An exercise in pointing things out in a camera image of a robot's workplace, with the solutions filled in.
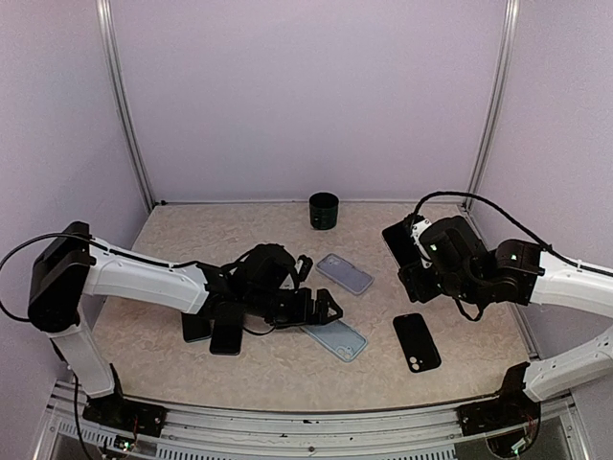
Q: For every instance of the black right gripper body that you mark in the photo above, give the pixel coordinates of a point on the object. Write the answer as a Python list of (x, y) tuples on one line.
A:
[(425, 291)]

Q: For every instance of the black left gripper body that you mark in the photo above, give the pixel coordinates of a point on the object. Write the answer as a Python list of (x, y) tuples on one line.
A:
[(281, 312)]

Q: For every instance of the light blue phone case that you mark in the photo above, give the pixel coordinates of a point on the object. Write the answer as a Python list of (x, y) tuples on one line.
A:
[(342, 340)]

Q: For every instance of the black phone white back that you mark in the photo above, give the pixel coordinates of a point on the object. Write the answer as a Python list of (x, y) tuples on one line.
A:
[(400, 244)]

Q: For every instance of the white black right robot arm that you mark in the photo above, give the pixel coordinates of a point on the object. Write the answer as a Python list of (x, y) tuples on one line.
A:
[(446, 257)]

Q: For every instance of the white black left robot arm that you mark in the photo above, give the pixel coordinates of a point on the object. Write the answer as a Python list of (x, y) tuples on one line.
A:
[(266, 281)]

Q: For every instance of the lavender phone case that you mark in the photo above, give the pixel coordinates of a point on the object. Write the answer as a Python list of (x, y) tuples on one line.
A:
[(344, 274)]

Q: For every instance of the black phone dark edge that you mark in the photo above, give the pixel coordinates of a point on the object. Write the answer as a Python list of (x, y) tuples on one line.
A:
[(226, 339)]

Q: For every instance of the black phone case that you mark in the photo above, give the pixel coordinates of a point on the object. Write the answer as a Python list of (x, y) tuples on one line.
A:
[(417, 343)]

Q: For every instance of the black phone green edge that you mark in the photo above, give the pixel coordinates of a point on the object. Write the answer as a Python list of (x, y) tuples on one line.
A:
[(195, 328)]

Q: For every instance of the dark green cup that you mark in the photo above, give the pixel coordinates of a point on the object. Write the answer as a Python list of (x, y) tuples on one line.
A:
[(323, 210)]

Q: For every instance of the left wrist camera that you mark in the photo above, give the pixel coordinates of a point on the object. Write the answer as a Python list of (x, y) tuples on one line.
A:
[(303, 267)]

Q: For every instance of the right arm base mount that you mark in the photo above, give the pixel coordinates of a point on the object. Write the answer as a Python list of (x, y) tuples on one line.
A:
[(482, 417)]

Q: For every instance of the front aluminium rail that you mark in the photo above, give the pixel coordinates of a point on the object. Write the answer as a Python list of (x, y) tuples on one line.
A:
[(199, 432)]

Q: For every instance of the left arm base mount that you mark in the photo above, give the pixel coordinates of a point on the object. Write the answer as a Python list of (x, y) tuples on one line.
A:
[(118, 412)]

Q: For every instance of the right aluminium frame post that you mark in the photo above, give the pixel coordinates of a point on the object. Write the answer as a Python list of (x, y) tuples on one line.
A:
[(503, 65)]

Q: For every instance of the aluminium frame post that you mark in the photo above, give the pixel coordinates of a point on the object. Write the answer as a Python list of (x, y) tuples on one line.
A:
[(503, 65), (113, 63)]

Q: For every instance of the left aluminium frame post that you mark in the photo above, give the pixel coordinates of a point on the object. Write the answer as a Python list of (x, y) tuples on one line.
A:
[(113, 63)]

